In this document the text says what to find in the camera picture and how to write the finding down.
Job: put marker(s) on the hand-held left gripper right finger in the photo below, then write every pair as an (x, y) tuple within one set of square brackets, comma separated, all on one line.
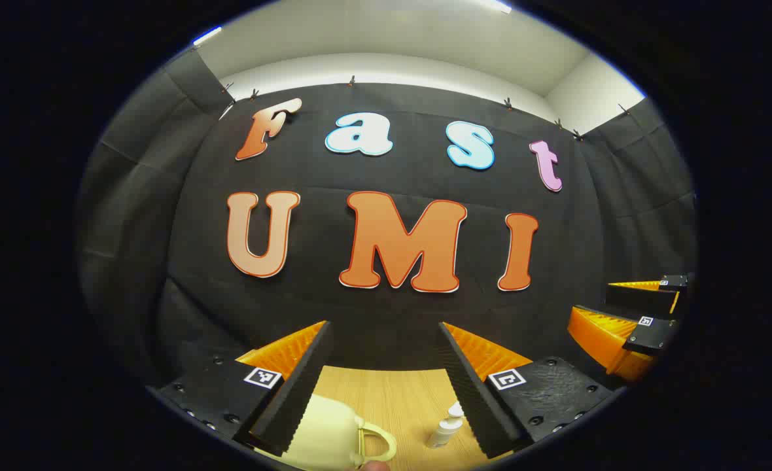
[(474, 399)]

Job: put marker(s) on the ceiling light strip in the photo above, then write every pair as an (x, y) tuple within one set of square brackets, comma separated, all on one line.
[(207, 35)]

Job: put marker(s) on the white pump bottle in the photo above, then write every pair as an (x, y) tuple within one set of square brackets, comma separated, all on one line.
[(445, 428)]

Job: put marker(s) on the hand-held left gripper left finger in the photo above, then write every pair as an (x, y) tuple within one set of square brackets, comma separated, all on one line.
[(298, 392)]

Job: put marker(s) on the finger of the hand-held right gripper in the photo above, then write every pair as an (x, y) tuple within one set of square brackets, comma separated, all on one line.
[(651, 333), (641, 301)]

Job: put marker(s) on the black backdrop cloth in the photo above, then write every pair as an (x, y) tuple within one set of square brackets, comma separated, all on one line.
[(556, 261)]

